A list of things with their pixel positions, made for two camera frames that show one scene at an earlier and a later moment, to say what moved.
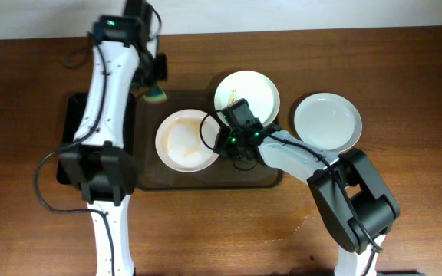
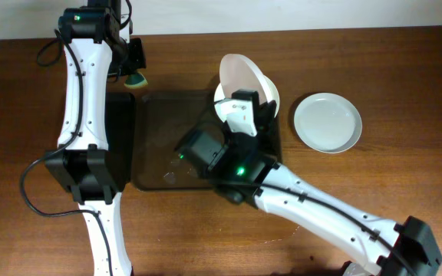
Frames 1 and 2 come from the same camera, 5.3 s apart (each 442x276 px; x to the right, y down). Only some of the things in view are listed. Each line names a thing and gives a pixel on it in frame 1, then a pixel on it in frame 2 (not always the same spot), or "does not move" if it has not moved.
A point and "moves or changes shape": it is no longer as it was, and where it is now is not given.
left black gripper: (156, 82) -> (136, 56)
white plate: (179, 143) -> (238, 73)
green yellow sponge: (155, 93) moves or changes shape
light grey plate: (328, 121) does not move
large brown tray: (153, 173) does not move
